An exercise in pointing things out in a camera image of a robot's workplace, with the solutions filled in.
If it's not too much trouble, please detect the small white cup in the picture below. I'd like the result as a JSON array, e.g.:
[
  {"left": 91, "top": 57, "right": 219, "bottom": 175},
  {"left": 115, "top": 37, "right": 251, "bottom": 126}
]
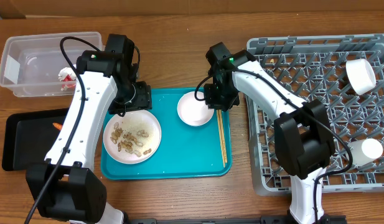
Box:
[{"left": 348, "top": 138, "right": 383, "bottom": 166}]

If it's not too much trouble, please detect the clear plastic bin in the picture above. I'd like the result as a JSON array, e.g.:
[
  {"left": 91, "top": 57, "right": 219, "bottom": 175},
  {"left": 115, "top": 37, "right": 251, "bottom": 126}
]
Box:
[{"left": 0, "top": 32, "right": 103, "bottom": 97}]

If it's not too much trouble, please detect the wooden chopstick left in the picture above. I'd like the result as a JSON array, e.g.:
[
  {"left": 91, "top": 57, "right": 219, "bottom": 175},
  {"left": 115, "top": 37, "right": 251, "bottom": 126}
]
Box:
[{"left": 215, "top": 109, "right": 227, "bottom": 168}]

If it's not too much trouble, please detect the white plate with peanuts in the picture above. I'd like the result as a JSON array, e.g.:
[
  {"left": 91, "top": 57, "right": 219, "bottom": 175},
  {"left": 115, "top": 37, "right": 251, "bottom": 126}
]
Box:
[{"left": 103, "top": 110, "right": 162, "bottom": 164}]

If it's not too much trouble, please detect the white bowl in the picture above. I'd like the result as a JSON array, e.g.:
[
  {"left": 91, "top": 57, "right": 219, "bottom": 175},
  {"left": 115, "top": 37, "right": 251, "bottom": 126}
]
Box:
[
  {"left": 177, "top": 91, "right": 214, "bottom": 126},
  {"left": 345, "top": 58, "right": 376, "bottom": 95}
]

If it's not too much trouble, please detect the black tray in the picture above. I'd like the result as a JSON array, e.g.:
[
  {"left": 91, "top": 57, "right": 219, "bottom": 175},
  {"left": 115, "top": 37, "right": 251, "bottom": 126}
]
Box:
[{"left": 2, "top": 108, "right": 68, "bottom": 171}]

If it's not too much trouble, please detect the orange carrot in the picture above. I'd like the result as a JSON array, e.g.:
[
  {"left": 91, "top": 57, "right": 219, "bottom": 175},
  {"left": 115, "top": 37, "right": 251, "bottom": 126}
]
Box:
[{"left": 53, "top": 123, "right": 63, "bottom": 131}]

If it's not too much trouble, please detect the red foil wrapper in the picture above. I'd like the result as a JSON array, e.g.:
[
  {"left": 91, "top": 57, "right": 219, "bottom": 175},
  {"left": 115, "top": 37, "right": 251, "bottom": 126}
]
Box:
[{"left": 58, "top": 67, "right": 76, "bottom": 91}]

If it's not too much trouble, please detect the grey dish rack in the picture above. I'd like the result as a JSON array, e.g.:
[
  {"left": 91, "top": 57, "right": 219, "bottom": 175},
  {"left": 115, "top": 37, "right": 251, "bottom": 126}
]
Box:
[{"left": 245, "top": 34, "right": 384, "bottom": 196}]

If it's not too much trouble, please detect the teal plastic tray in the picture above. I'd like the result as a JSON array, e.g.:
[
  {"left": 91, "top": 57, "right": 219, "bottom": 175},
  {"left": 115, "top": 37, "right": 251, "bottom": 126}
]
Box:
[{"left": 101, "top": 88, "right": 232, "bottom": 180}]

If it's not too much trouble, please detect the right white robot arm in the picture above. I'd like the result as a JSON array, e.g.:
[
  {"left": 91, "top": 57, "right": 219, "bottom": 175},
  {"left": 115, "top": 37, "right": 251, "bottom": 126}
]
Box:
[{"left": 198, "top": 42, "right": 353, "bottom": 223}]

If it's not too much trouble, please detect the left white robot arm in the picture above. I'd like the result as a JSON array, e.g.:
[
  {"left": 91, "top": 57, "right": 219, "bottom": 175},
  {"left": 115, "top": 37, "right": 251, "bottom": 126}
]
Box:
[{"left": 25, "top": 34, "right": 152, "bottom": 223}]

